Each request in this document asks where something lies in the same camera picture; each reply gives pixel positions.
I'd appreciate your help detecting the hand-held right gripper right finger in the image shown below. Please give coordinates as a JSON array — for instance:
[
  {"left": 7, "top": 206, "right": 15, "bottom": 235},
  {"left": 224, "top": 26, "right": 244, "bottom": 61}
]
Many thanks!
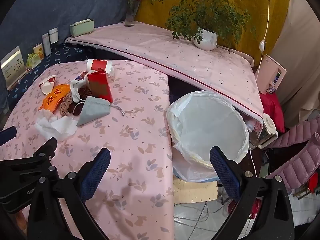
[{"left": 209, "top": 146, "right": 294, "bottom": 240}]

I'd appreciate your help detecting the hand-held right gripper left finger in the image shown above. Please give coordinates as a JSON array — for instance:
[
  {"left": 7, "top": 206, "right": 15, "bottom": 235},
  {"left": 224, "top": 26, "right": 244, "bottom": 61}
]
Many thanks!
[{"left": 27, "top": 147, "right": 112, "bottom": 240}]

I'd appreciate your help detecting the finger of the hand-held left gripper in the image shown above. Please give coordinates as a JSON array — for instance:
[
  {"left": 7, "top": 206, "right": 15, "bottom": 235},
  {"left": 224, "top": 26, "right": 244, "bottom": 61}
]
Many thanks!
[
  {"left": 0, "top": 137, "right": 59, "bottom": 180},
  {"left": 0, "top": 126, "right": 17, "bottom": 146}
]

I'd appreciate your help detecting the white tissue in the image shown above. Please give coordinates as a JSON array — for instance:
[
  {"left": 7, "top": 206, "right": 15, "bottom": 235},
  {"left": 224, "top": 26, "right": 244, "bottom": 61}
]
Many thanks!
[{"left": 34, "top": 110, "right": 78, "bottom": 142}]

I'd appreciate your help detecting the brown scrunchie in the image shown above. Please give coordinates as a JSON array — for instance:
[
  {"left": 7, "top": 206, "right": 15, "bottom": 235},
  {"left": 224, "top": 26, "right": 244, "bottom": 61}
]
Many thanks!
[{"left": 59, "top": 94, "right": 75, "bottom": 117}]

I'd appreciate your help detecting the orange snack packet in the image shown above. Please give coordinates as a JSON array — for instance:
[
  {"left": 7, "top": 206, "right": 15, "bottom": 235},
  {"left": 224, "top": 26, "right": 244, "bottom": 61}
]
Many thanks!
[{"left": 38, "top": 84, "right": 72, "bottom": 112}]

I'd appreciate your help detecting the bin with white plastic bag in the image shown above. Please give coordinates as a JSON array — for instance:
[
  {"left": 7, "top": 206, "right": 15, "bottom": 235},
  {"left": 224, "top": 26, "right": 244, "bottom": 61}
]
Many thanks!
[{"left": 166, "top": 90, "right": 250, "bottom": 183}]

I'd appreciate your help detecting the grey drawstring pouch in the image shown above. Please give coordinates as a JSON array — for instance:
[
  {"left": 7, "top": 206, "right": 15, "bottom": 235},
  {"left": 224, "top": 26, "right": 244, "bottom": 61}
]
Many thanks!
[{"left": 76, "top": 96, "right": 126, "bottom": 127}]

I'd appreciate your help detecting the squashed white paper cup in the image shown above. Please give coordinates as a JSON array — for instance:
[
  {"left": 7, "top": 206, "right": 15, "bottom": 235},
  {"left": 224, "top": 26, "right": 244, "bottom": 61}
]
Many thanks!
[{"left": 39, "top": 75, "right": 57, "bottom": 95}]

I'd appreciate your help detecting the white sock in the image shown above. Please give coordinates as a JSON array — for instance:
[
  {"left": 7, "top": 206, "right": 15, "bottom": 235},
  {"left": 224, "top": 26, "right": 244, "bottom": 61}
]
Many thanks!
[{"left": 70, "top": 79, "right": 88, "bottom": 103}]

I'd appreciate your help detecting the dark red scrunchie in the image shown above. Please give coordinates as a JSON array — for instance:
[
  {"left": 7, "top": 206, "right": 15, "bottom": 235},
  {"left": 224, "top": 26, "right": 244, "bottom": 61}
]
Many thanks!
[{"left": 77, "top": 86, "right": 94, "bottom": 100}]

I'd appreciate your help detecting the red paper box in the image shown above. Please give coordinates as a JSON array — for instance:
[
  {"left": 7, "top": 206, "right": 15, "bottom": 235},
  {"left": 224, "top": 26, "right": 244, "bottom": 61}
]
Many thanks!
[{"left": 86, "top": 70, "right": 114, "bottom": 103}]

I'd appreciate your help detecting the red and white paper cup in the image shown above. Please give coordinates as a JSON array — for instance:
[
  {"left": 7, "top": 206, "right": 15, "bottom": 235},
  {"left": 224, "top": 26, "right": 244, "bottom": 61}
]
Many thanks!
[{"left": 86, "top": 58, "right": 115, "bottom": 77}]

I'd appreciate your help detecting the red plastic object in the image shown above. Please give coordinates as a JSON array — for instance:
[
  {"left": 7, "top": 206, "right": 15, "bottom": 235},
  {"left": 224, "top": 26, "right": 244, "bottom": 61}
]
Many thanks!
[{"left": 249, "top": 197, "right": 262, "bottom": 219}]

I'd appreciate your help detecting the pink rabbit print tablecloth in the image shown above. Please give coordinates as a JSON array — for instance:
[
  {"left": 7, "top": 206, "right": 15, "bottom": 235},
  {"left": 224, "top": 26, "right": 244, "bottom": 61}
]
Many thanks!
[{"left": 0, "top": 59, "right": 175, "bottom": 240}]

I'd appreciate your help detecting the glass jar with white lid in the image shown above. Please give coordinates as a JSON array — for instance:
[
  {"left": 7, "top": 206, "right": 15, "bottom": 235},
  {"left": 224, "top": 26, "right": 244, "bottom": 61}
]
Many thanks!
[{"left": 247, "top": 114, "right": 278, "bottom": 149}]

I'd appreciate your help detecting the white card in wooden stand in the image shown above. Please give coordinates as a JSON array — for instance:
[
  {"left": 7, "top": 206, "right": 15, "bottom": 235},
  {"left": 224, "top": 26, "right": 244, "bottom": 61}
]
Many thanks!
[{"left": 0, "top": 46, "right": 29, "bottom": 90}]

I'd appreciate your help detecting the pink down jacket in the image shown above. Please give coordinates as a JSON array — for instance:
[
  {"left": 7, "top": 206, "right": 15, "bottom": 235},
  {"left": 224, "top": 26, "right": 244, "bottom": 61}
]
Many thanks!
[{"left": 265, "top": 116, "right": 320, "bottom": 193}]

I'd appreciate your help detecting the red cloth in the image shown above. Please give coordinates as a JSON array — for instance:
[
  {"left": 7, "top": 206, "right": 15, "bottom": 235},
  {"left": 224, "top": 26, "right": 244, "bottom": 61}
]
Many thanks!
[{"left": 259, "top": 92, "right": 285, "bottom": 134}]

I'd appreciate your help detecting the small light green box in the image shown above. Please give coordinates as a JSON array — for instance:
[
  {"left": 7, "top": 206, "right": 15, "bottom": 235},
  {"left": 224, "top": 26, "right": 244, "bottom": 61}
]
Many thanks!
[{"left": 26, "top": 52, "right": 42, "bottom": 69}]

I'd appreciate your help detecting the small yellow orange box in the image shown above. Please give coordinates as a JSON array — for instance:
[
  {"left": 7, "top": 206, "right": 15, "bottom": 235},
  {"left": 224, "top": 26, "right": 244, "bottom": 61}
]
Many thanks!
[{"left": 32, "top": 43, "right": 45, "bottom": 58}]

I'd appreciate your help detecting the navy leaf print cloth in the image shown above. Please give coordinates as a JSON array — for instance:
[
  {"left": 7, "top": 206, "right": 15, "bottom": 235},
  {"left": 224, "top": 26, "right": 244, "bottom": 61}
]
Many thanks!
[{"left": 5, "top": 42, "right": 95, "bottom": 110}]

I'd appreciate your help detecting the white slim bottle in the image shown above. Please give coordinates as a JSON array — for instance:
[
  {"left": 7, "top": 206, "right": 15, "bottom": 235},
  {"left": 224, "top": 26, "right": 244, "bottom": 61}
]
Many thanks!
[{"left": 41, "top": 33, "right": 52, "bottom": 56}]

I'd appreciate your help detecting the pink appliance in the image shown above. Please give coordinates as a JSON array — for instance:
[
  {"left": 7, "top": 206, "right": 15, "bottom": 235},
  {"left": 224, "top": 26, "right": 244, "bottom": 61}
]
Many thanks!
[{"left": 255, "top": 54, "right": 287, "bottom": 95}]

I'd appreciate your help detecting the white bottle with grey band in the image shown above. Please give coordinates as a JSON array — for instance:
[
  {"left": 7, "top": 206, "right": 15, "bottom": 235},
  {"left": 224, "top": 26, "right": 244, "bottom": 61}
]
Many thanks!
[{"left": 49, "top": 27, "right": 58, "bottom": 46}]

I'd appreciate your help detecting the pale green storage box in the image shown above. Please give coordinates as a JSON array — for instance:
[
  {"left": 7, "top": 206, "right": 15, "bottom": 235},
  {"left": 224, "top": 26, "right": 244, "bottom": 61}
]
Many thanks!
[{"left": 69, "top": 19, "right": 95, "bottom": 37}]

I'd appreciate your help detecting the pink mattress with red piping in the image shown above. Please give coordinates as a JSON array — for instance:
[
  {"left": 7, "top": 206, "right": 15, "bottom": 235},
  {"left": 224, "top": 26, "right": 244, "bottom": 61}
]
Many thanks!
[{"left": 65, "top": 21, "right": 265, "bottom": 123}]

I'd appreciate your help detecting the green plant in white pot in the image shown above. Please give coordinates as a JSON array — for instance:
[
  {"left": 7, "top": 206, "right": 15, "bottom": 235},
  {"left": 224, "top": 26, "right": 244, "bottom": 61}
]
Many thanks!
[{"left": 150, "top": 0, "right": 257, "bottom": 53}]

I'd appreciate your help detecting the beige curtain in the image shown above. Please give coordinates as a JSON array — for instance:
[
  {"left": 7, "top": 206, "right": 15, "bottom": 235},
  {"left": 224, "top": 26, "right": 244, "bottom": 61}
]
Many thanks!
[{"left": 269, "top": 0, "right": 320, "bottom": 120}]

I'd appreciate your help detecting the blue grey backdrop cloth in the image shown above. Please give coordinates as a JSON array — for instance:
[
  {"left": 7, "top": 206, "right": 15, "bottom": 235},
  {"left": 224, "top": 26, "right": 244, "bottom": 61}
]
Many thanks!
[{"left": 0, "top": 0, "right": 145, "bottom": 45}]

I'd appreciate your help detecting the glass vase with red flowers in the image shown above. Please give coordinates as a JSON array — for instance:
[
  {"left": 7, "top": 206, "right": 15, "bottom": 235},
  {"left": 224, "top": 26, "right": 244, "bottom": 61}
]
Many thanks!
[{"left": 119, "top": 0, "right": 147, "bottom": 27}]

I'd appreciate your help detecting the yellow backdrop cloth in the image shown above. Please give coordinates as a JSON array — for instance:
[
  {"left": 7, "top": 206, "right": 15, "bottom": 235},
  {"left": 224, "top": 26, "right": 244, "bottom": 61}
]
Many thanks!
[{"left": 135, "top": 0, "right": 292, "bottom": 67}]

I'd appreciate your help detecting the white cable with switch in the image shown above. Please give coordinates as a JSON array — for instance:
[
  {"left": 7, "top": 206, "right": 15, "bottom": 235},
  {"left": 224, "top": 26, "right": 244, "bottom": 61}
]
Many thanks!
[{"left": 254, "top": 0, "right": 272, "bottom": 80}]

